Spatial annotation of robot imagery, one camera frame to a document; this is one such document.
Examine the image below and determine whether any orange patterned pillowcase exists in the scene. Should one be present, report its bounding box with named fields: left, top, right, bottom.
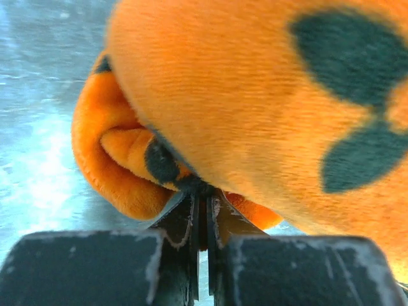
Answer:
left=71, top=1, right=407, bottom=283

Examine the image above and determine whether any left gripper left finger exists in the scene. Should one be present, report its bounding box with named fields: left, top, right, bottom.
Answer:
left=1, top=193, right=199, bottom=306

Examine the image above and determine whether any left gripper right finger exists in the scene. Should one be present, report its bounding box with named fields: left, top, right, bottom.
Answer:
left=207, top=191, right=402, bottom=306

